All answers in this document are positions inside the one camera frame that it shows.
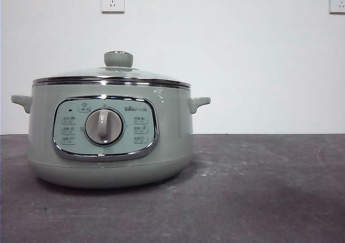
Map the glass lid with green knob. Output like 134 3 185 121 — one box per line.
32 50 191 89

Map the sage green electric cooking pot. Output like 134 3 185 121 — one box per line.
11 83 212 189

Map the white wall socket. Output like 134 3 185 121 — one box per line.
101 0 126 15
328 0 345 15

